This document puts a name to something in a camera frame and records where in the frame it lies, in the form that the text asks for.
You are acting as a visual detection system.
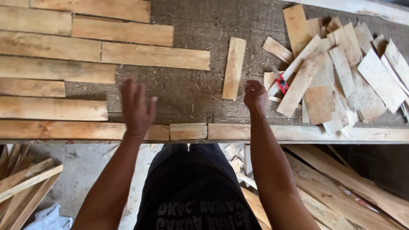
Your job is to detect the bundle of wooden sticks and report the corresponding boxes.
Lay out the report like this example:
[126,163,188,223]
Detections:
[0,144,64,230]

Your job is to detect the person's black printed shirt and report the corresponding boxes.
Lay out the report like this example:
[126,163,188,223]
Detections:
[134,143,262,230]

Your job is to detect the single short wooden slat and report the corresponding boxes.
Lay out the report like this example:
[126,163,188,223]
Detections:
[222,37,247,101]

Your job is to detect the pile of thin veneer pieces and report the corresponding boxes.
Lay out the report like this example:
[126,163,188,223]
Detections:
[262,4,409,138]

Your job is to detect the person's left hand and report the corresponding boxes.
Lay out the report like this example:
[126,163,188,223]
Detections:
[120,78,158,136]

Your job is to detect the long pale wooden batten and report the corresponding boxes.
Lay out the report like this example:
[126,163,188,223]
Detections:
[208,123,409,142]

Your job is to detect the white plastic bag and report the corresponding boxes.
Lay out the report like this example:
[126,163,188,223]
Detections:
[23,204,74,230]

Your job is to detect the red utility knife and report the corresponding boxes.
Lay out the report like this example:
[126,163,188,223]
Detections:
[271,65,289,95]

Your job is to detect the heap of long wooden boards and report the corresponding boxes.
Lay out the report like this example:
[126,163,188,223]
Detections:
[224,143,409,230]

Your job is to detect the rows of laid wooden slats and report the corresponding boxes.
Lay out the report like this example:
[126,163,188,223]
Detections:
[0,0,211,141]

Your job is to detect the small wooden block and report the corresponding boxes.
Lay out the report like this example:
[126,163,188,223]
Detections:
[170,123,208,141]

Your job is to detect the pale rough wooden plank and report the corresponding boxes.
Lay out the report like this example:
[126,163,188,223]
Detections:
[281,0,409,27]

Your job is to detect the person's right hand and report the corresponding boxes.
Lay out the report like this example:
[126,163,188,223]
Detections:
[243,80,268,112]

